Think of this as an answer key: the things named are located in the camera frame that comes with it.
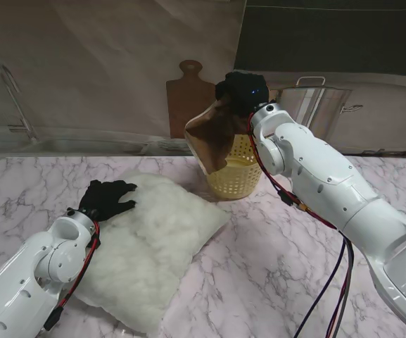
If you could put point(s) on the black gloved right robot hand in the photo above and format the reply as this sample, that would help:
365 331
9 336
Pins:
245 91

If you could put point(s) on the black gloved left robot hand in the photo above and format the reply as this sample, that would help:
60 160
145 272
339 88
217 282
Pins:
106 200

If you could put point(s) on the brown pillowcase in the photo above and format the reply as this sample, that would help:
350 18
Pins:
213 137

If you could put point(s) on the white pillow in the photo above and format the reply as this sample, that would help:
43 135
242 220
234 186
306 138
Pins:
146 246

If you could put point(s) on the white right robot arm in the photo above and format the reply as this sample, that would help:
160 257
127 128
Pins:
329 183

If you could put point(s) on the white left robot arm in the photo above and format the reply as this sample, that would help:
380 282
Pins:
30 278

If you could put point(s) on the yellow perforated laundry basket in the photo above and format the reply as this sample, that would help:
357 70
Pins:
234 176

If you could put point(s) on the black stove grate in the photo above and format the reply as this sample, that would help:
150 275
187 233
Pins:
382 151

